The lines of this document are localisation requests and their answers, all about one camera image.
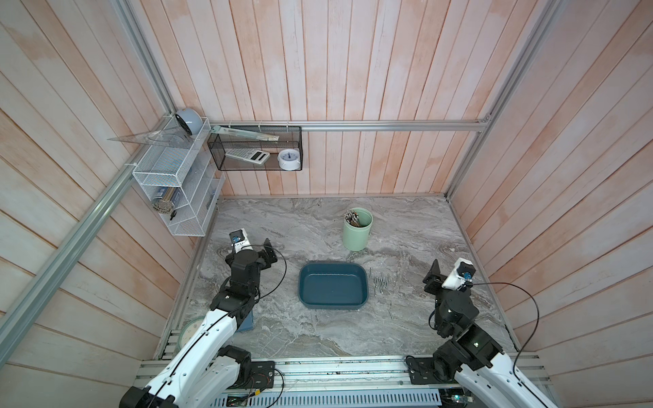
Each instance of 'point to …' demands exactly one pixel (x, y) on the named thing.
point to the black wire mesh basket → (219, 143)
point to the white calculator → (254, 155)
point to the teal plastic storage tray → (337, 286)
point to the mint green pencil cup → (357, 238)
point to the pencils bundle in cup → (351, 218)
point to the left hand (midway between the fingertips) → (256, 246)
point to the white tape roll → (289, 159)
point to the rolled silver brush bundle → (162, 203)
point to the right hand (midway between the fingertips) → (444, 262)
